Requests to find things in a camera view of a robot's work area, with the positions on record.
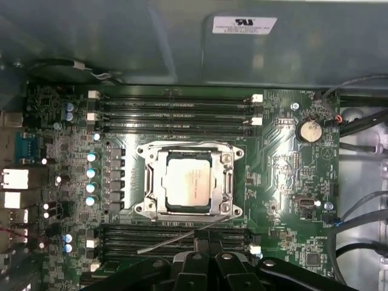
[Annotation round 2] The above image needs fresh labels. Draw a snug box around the thin wire locking lever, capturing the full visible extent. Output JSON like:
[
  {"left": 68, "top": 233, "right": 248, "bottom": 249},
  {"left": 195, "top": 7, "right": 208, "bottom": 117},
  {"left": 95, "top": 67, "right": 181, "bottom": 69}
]
[
  {"left": 142, "top": 139, "right": 239, "bottom": 152},
  {"left": 136, "top": 215, "right": 231, "bottom": 255}
]

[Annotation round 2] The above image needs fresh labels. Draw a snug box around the round coin battery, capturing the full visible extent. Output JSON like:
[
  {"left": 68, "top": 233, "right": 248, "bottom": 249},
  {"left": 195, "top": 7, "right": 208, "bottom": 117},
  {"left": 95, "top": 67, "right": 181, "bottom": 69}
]
[{"left": 296, "top": 118, "right": 323, "bottom": 143}]

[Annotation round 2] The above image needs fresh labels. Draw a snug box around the CPU socket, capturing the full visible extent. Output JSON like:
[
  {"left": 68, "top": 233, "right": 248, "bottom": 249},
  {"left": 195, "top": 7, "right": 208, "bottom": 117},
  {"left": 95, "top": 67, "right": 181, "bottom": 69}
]
[{"left": 135, "top": 141, "right": 245, "bottom": 224}]

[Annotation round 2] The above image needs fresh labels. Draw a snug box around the open PC case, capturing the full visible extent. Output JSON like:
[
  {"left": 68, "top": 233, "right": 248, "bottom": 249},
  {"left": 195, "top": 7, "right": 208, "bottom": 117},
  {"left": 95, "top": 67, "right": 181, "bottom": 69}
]
[{"left": 0, "top": 0, "right": 388, "bottom": 291}]

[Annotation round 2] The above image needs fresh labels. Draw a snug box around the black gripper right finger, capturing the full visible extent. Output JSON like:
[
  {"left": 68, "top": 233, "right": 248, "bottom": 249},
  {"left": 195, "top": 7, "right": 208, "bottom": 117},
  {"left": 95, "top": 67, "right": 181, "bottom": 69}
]
[{"left": 209, "top": 231, "right": 361, "bottom": 291}]

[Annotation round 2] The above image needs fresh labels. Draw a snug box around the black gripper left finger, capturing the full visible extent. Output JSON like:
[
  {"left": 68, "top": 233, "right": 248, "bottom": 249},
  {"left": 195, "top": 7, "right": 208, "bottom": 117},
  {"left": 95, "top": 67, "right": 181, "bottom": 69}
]
[{"left": 77, "top": 229, "right": 211, "bottom": 291}]

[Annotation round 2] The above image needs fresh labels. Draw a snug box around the white label sticker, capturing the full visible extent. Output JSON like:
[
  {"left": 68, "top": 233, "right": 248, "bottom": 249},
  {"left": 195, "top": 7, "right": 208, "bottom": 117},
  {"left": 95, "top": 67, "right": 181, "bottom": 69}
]
[{"left": 212, "top": 16, "right": 278, "bottom": 36}]

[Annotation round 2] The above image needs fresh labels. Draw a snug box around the metal socket cover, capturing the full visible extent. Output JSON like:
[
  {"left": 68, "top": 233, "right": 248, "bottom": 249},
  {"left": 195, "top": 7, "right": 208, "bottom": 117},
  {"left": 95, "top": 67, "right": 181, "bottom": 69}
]
[{"left": 150, "top": 149, "right": 233, "bottom": 216}]

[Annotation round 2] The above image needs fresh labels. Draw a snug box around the silver CPU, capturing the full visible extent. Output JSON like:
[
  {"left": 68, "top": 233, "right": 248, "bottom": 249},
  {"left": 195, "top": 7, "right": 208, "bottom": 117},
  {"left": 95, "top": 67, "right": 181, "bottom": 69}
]
[{"left": 160, "top": 156, "right": 215, "bottom": 210}]

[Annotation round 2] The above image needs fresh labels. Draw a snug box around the thick black cable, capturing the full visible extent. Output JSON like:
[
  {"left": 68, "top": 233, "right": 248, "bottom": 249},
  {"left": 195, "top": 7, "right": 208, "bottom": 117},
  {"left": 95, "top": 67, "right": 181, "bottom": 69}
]
[{"left": 327, "top": 226, "right": 388, "bottom": 281}]

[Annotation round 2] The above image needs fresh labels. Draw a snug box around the green motherboard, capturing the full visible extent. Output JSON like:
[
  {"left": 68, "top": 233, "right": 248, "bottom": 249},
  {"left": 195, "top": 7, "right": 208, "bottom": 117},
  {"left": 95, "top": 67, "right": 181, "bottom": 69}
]
[{"left": 0, "top": 81, "right": 342, "bottom": 291}]

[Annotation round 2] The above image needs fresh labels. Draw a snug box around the grey fan cable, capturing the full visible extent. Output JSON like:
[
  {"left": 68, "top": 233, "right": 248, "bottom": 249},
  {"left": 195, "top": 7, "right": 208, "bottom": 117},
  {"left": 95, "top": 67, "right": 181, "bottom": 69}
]
[{"left": 315, "top": 72, "right": 388, "bottom": 102}]

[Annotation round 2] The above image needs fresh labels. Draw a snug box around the black RAM slot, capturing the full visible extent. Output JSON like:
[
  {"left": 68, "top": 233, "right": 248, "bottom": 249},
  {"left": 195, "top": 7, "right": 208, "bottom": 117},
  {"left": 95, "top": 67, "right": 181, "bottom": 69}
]
[
  {"left": 87, "top": 123, "right": 264, "bottom": 138},
  {"left": 99, "top": 248, "right": 195, "bottom": 265},
  {"left": 87, "top": 102, "right": 264, "bottom": 115},
  {"left": 87, "top": 90, "right": 265, "bottom": 104},
  {"left": 101, "top": 224, "right": 252, "bottom": 240},
  {"left": 86, "top": 238, "right": 263, "bottom": 255},
  {"left": 86, "top": 112, "right": 264, "bottom": 127}
]

